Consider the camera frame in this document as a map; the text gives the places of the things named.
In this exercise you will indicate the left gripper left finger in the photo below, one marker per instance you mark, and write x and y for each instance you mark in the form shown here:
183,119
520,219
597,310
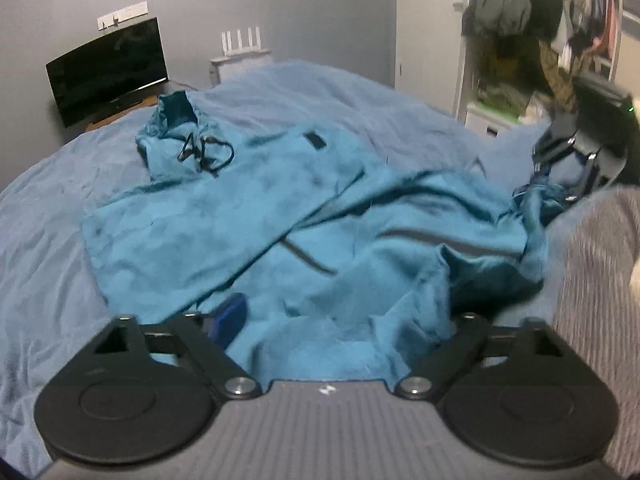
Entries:
139,392

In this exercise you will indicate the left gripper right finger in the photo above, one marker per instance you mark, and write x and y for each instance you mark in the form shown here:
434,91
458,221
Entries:
519,395

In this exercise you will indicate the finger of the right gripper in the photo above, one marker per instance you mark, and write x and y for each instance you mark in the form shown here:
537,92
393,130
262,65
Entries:
588,179
554,145

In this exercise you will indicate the teal blue hooded garment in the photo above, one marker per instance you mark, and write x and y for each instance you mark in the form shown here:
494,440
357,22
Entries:
351,269

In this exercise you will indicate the grey striped sleeve forearm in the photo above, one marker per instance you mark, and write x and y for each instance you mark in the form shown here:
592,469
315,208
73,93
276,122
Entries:
598,309

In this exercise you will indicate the light blue bed blanket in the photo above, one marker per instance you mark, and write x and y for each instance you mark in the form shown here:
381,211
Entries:
50,306

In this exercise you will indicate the dark hanging jacket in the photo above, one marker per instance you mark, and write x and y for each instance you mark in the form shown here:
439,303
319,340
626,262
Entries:
496,18

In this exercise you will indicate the black computer monitor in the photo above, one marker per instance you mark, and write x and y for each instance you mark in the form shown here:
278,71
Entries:
104,70

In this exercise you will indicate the white wifi router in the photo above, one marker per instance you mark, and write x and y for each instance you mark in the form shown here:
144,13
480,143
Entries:
242,42

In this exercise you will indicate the white wall power strip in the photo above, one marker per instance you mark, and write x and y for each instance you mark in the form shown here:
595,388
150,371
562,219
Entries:
123,15

